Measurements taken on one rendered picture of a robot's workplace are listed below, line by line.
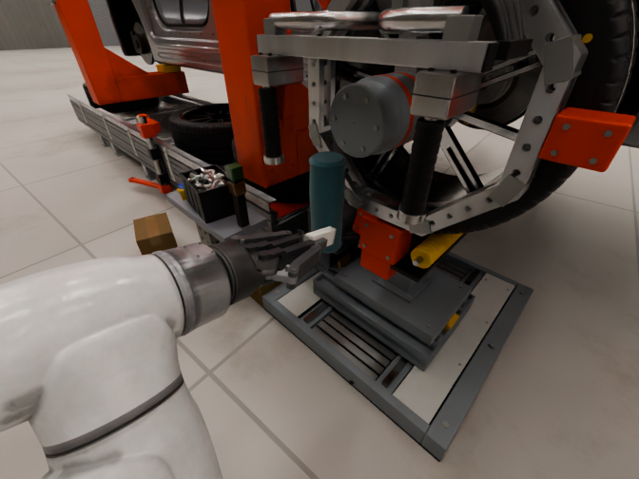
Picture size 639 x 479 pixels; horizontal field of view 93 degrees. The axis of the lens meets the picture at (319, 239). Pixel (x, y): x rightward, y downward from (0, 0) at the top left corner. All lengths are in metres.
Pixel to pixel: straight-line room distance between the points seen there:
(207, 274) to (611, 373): 1.43
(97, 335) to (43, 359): 0.03
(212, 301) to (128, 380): 0.09
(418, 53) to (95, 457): 0.50
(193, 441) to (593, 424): 1.23
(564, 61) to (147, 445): 0.65
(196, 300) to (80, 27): 2.59
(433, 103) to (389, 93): 0.18
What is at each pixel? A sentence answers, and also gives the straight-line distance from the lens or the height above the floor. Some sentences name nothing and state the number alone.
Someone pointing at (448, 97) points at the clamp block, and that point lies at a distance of 0.41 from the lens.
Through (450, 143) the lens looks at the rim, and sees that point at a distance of 0.78.
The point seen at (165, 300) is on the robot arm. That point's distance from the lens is 0.30.
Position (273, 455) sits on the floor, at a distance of 1.06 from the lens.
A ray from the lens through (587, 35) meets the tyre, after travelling 0.68.
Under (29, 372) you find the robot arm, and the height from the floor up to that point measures 0.82.
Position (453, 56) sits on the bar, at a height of 0.96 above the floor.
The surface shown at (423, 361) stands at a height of 0.14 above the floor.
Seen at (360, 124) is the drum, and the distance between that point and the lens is 0.58.
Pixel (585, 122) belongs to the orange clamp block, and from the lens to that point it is 0.61.
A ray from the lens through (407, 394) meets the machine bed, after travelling 1.06.
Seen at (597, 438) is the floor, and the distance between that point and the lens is 1.35.
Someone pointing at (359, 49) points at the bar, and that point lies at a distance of 0.51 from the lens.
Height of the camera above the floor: 1.00
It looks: 36 degrees down
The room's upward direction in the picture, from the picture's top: straight up
